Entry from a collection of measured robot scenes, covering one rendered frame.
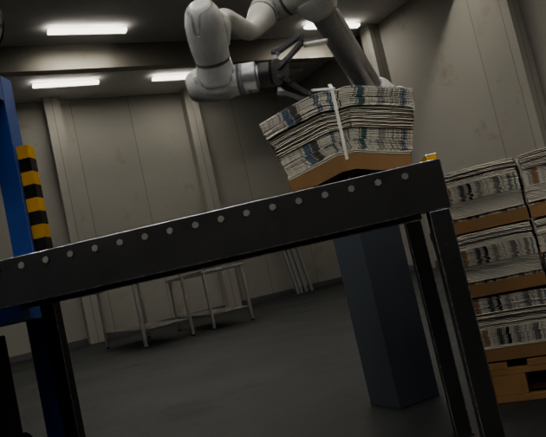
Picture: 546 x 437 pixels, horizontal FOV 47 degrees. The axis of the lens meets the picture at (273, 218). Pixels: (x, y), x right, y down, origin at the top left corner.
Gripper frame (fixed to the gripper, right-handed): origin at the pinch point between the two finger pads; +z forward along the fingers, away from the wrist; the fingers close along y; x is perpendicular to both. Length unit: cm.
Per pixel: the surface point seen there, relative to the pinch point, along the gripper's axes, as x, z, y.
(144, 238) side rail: 30, -52, 43
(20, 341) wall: -950, -608, 157
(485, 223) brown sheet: -46, 48, 52
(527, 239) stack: -41, 60, 60
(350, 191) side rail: 29.4, 0.0, 39.2
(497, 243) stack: -45, 50, 60
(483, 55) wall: -868, 280, -209
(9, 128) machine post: -39, -117, -7
